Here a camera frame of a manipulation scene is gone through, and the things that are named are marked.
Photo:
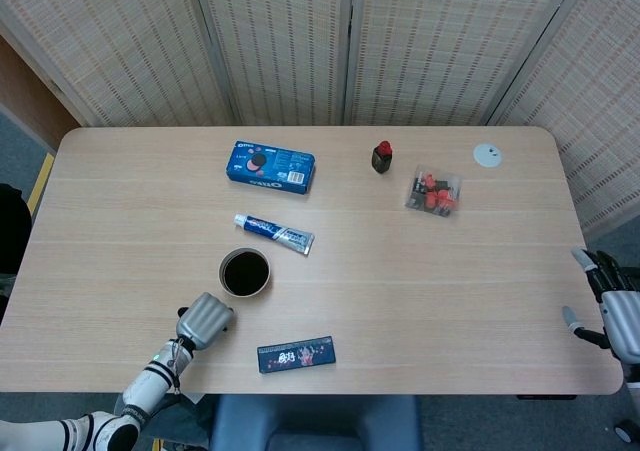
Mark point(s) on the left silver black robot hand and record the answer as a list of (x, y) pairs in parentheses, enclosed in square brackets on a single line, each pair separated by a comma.
[(205, 318)]

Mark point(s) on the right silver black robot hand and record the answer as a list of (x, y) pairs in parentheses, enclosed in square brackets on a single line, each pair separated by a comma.
[(622, 321)]

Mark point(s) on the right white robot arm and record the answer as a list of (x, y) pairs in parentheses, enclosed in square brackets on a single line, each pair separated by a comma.
[(634, 376)]

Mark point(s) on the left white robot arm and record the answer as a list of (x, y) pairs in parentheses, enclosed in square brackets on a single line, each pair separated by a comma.
[(145, 386)]

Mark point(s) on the white cup with black interior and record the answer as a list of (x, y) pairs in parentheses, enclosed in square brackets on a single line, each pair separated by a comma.
[(246, 272)]

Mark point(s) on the dark blue patterned box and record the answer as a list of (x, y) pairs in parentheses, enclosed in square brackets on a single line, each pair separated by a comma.
[(296, 354)]

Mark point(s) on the blue white toothpaste tube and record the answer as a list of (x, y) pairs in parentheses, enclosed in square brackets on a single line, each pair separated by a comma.
[(272, 232)]

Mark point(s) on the blue upholstered chair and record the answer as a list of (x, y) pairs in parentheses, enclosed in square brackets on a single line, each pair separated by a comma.
[(315, 421)]

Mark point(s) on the blue Oreo cookie box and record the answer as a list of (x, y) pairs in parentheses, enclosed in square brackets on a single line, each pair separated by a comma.
[(270, 167)]

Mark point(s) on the black bulky object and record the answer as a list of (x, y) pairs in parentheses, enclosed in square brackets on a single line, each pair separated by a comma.
[(12, 231)]

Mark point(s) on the white round table grommet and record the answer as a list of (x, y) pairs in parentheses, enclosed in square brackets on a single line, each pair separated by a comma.
[(488, 155)]

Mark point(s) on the woven folding screen panel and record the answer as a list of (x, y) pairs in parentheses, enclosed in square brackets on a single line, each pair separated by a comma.
[(110, 46), (595, 96), (280, 46), (440, 46)]

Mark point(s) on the clear bag red items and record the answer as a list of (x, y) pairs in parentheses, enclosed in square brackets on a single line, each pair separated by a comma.
[(433, 192)]

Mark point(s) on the black ink bottle red cap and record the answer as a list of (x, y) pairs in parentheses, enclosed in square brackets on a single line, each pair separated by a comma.
[(381, 160)]

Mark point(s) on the brown wooden board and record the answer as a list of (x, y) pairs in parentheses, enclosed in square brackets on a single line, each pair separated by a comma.
[(30, 106)]

